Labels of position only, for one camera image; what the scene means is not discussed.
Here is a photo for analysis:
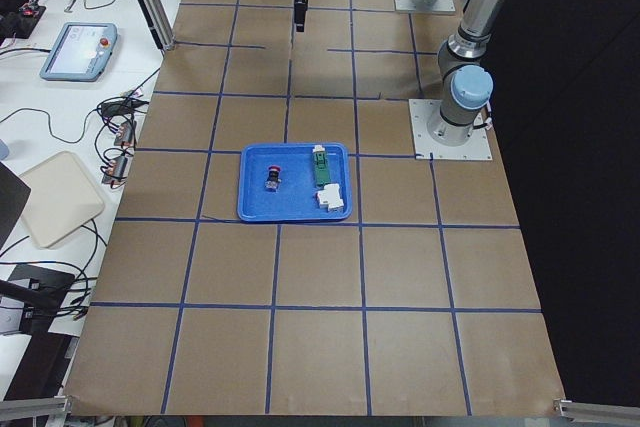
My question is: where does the blue plastic tray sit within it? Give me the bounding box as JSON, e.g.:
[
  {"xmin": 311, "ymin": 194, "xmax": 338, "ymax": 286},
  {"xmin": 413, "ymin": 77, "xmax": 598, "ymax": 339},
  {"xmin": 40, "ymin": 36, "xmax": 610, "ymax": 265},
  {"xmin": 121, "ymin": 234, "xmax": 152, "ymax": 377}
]
[{"xmin": 237, "ymin": 142, "xmax": 353, "ymax": 223}]

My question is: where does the beige plastic tray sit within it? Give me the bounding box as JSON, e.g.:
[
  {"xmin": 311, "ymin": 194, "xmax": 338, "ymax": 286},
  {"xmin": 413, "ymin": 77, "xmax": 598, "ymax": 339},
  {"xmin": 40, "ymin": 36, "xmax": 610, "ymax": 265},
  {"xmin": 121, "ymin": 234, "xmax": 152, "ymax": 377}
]
[{"xmin": 19, "ymin": 151, "xmax": 105, "ymax": 248}]

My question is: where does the black laptop corner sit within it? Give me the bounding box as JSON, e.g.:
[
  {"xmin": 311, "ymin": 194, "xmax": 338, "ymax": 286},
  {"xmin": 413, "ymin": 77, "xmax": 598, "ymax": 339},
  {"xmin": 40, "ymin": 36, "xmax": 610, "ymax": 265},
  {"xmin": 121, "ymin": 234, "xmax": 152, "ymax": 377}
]
[{"xmin": 0, "ymin": 164, "xmax": 31, "ymax": 246}]

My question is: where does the white circuit breaker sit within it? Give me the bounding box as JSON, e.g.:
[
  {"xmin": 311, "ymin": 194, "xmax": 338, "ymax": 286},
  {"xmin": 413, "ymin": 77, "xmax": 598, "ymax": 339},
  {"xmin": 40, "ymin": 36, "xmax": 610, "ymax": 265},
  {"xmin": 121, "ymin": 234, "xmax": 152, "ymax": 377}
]
[{"xmin": 315, "ymin": 183, "xmax": 345, "ymax": 212}]

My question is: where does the black camera stand base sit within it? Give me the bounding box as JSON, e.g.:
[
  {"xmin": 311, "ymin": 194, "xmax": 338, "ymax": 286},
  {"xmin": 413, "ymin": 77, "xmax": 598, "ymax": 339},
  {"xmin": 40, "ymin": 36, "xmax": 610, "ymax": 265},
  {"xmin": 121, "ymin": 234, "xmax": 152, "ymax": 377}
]
[{"xmin": 1, "ymin": 263, "xmax": 75, "ymax": 335}]

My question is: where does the red black push button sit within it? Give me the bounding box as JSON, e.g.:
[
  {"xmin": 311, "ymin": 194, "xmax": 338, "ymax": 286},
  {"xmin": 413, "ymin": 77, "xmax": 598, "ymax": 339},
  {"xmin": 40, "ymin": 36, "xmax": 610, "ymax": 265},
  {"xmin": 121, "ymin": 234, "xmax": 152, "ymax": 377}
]
[{"xmin": 265, "ymin": 165, "xmax": 281, "ymax": 192}]

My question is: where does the near teach pendant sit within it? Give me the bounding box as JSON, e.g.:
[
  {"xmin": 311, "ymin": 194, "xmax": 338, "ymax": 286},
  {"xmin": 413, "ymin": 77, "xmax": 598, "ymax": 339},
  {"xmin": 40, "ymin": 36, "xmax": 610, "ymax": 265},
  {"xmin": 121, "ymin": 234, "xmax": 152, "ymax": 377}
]
[{"xmin": 39, "ymin": 22, "xmax": 118, "ymax": 82}]

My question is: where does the green terminal block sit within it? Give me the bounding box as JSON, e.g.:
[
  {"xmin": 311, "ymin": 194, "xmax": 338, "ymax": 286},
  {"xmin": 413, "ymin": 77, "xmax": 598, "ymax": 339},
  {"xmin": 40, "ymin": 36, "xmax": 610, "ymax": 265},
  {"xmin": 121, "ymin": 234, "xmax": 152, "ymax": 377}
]
[{"xmin": 312, "ymin": 145, "xmax": 331, "ymax": 187}]

